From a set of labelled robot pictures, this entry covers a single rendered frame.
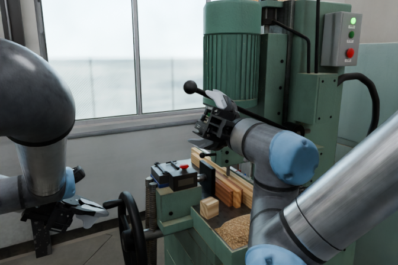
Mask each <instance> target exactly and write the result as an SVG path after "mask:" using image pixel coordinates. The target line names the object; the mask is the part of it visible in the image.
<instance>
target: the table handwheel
mask: <svg viewBox="0 0 398 265"><path fill-rule="evenodd" d="M118 199H122V200H123V204H122V205H120V206H118V226H119V232H120V240H121V247H122V251H123V257H124V262H125V265H149V263H148V256H147V247H146V242H147V241H151V240H154V239H157V238H160V237H164V236H167V235H163V233H162V231H161V229H160V228H159V226H157V230H155V232H153V231H151V230H150V229H149V228H148V229H145V230H144V229H143V225H142V220H141V217H140V214H139V210H138V208H137V205H136V202H135V200H134V198H133V196H132V195H131V193H130V192H128V191H123V192H121V193H120V195H119V197H118ZM126 208H127V211H128V213H129V218H130V222H131V229H130V227H129V224H128V222H127V217H126ZM182 231H184V230H182ZM178 232H181V231H178ZM175 233H177V232H175ZM172 234H174V233H172ZM168 235H171V234H168Z"/></svg>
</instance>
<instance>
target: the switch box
mask: <svg viewBox="0 0 398 265"><path fill-rule="evenodd" d="M352 17H354V18H355V23H354V24H351V23H350V20H351V18H352ZM361 24H362V14H361V13H354V12H343V11H341V12H333V13H328V14H325V22H324V29H323V42H322V55H321V62H320V65H321V66H356V65H357V59H358V49H359V44H360V34H361ZM349 25H355V29H354V28H348V27H349ZM350 31H353V32H354V37H353V38H349V37H348V33H349V32H350ZM347 40H354V42H353V43H347ZM350 48H352V49H354V55H353V57H352V58H348V57H347V55H346V53H347V50H348V49H350ZM345 59H351V62H345Z"/></svg>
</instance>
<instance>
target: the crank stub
mask: <svg viewBox="0 0 398 265"><path fill-rule="evenodd" d="M122 204H123V200H122V199H115V200H109V201H105V202H104V203H103V204H102V207H103V208H105V209H111V208H115V207H117V206H120V205H122Z"/></svg>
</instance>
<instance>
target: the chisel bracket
mask: <svg viewBox="0 0 398 265"><path fill-rule="evenodd" d="M211 153H216V154H217V156H211V161H212V162H214V163H215V164H217V165H218V166H220V167H230V166H231V165H235V164H241V163H246V162H244V161H243V159H244V157H242V156H240V155H238V154H237V153H235V152H234V151H233V150H231V149H230V148H229V147H228V146H227V147H223V148H222V149H221V150H219V151H211Z"/></svg>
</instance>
